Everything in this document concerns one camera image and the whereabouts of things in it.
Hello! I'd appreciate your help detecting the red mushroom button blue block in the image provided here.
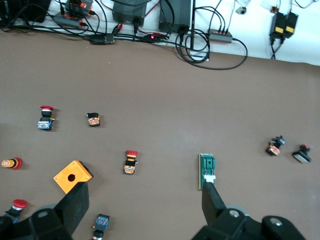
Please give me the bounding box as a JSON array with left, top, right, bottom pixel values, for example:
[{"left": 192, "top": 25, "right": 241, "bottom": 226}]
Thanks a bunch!
[
  {"left": 3, "top": 198, "right": 29, "bottom": 225},
  {"left": 37, "top": 105, "right": 56, "bottom": 131},
  {"left": 91, "top": 213, "right": 111, "bottom": 240}
]

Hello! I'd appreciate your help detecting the orange button enclosure box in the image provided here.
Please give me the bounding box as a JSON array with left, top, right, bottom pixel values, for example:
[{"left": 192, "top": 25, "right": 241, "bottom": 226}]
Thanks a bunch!
[{"left": 52, "top": 160, "right": 95, "bottom": 195}]

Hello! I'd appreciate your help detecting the black cable bundle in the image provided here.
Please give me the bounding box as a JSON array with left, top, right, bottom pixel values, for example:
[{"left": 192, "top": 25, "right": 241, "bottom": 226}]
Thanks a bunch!
[{"left": 0, "top": 14, "right": 116, "bottom": 46}]

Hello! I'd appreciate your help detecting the black inline cable adapter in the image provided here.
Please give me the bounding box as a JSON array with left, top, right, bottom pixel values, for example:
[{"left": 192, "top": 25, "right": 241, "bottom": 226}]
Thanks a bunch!
[{"left": 89, "top": 34, "right": 116, "bottom": 46}]

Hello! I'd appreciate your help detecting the red button orange contact block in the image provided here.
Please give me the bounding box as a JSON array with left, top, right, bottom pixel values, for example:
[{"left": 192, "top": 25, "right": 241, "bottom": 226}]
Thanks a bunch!
[{"left": 122, "top": 149, "right": 139, "bottom": 176}]

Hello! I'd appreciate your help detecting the grey USB hub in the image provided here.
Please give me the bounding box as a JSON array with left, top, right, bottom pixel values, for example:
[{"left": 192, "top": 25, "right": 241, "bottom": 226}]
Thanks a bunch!
[{"left": 208, "top": 27, "right": 234, "bottom": 46}]

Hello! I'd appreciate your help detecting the black adapter yellow label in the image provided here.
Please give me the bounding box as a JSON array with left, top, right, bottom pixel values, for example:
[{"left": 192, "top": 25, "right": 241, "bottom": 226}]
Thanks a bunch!
[
  {"left": 269, "top": 11, "right": 287, "bottom": 39},
  {"left": 284, "top": 11, "right": 300, "bottom": 40}
]

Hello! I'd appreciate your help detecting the orange black contact block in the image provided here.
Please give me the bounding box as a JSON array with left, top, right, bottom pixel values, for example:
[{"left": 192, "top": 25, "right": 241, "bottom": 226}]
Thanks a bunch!
[{"left": 85, "top": 111, "right": 102, "bottom": 128}]

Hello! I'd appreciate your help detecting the black square pushbutton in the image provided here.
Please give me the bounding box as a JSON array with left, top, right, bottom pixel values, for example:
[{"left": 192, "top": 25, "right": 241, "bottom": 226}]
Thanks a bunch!
[{"left": 291, "top": 143, "right": 313, "bottom": 165}]

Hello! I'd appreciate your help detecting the red yellow button head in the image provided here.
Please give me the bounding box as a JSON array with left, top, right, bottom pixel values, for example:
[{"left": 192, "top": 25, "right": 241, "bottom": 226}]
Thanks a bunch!
[{"left": 0, "top": 157, "right": 24, "bottom": 171}]

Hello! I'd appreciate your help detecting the circuit board red LED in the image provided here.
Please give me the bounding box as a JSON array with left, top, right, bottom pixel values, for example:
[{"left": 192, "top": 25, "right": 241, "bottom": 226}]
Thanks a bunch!
[{"left": 142, "top": 32, "right": 171, "bottom": 43}]

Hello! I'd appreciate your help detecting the green load switch white lever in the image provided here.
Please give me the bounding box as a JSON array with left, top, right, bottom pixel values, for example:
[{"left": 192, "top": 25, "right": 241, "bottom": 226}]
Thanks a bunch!
[{"left": 198, "top": 152, "right": 217, "bottom": 192}]

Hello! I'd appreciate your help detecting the black looped cable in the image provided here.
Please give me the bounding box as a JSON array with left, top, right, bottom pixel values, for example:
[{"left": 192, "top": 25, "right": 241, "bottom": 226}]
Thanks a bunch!
[{"left": 174, "top": 28, "right": 249, "bottom": 71}]

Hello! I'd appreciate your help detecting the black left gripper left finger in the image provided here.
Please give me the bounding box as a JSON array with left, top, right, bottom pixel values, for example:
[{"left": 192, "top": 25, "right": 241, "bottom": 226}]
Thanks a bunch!
[{"left": 28, "top": 181, "right": 90, "bottom": 240}]

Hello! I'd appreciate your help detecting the black finned power supply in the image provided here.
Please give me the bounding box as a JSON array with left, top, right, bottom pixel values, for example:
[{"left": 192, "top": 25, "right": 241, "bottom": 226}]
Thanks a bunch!
[
  {"left": 111, "top": 0, "right": 148, "bottom": 28},
  {"left": 158, "top": 0, "right": 194, "bottom": 34}
]

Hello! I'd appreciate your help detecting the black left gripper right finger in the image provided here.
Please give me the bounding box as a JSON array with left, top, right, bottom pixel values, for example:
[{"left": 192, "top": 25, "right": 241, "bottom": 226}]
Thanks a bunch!
[{"left": 191, "top": 181, "right": 263, "bottom": 240}]

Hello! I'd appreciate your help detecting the orange black device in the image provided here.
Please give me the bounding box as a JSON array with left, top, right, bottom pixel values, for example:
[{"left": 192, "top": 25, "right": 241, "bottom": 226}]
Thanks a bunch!
[{"left": 53, "top": 0, "right": 95, "bottom": 29}]

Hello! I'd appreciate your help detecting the black button orange block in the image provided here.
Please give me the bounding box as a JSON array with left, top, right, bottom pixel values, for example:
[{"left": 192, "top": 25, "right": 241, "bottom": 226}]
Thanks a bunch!
[{"left": 264, "top": 135, "right": 287, "bottom": 157}]

